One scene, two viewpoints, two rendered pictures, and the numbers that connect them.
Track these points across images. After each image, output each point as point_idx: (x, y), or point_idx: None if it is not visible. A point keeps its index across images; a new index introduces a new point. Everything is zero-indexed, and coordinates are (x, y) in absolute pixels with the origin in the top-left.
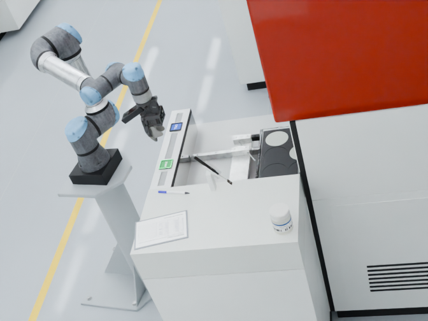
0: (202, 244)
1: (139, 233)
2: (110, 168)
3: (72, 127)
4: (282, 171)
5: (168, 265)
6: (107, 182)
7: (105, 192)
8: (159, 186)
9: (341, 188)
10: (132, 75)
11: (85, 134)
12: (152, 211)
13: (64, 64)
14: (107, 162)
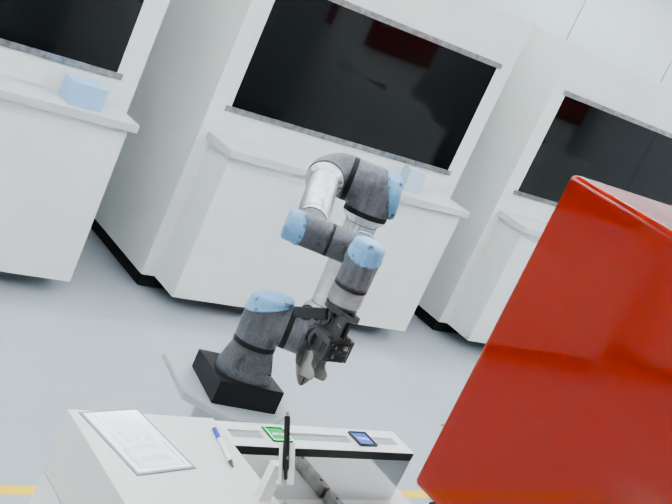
0: (131, 496)
1: (116, 415)
2: (242, 395)
3: (267, 295)
4: None
5: (77, 479)
6: (216, 401)
7: (198, 405)
8: (227, 431)
9: None
10: (357, 248)
11: (265, 316)
12: (170, 426)
13: (327, 186)
14: (249, 383)
